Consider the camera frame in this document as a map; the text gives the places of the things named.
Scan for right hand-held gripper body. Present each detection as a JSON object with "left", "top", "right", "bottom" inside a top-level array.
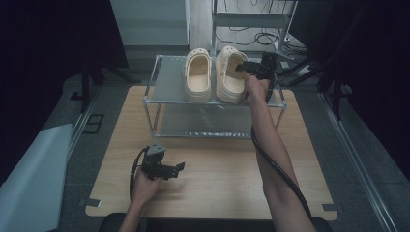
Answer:
[{"left": 249, "top": 51, "right": 279, "bottom": 81}]

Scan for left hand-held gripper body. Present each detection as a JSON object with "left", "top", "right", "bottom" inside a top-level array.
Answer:
[{"left": 139, "top": 144, "right": 173, "bottom": 182}]

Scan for cream clog shoe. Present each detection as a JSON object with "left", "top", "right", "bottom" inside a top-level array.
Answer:
[
  {"left": 215, "top": 45, "right": 249, "bottom": 105},
  {"left": 182, "top": 47, "right": 214, "bottom": 103}
]

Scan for grey metal shoe rack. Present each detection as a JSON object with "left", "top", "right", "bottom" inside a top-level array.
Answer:
[{"left": 142, "top": 54, "right": 288, "bottom": 140}]

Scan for person's right hand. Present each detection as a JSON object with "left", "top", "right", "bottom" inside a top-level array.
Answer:
[{"left": 241, "top": 72, "right": 273, "bottom": 104}]

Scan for person's left hand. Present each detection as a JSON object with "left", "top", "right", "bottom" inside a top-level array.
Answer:
[{"left": 130, "top": 168, "right": 164, "bottom": 208}]

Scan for black stand legs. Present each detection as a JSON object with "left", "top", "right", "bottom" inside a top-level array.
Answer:
[
  {"left": 79, "top": 57, "right": 141, "bottom": 114},
  {"left": 276, "top": 52, "right": 353, "bottom": 121}
]

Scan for grey tape piece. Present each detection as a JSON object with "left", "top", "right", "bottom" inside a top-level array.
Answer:
[{"left": 78, "top": 197, "right": 103, "bottom": 208}]

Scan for white cabinet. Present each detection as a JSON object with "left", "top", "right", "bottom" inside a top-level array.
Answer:
[{"left": 109, "top": 0, "right": 191, "bottom": 48}]

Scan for dark curtain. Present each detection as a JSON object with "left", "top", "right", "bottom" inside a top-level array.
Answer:
[
  {"left": 0, "top": 0, "right": 130, "bottom": 187},
  {"left": 289, "top": 0, "right": 410, "bottom": 182}
]

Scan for white board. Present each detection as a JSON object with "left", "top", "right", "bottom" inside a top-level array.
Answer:
[{"left": 0, "top": 123, "right": 74, "bottom": 232}]

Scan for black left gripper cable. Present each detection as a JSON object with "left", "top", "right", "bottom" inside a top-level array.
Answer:
[{"left": 129, "top": 146, "right": 151, "bottom": 201}]

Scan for black floor cables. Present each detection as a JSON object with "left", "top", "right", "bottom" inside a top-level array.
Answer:
[{"left": 215, "top": 0, "right": 308, "bottom": 56}]

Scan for white metal desk frame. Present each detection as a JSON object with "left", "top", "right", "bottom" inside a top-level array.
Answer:
[{"left": 210, "top": 0, "right": 300, "bottom": 71}]

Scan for aluminium floor rail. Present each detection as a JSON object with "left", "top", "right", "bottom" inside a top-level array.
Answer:
[
  {"left": 317, "top": 91, "right": 399, "bottom": 232},
  {"left": 66, "top": 86, "right": 102, "bottom": 160}
]

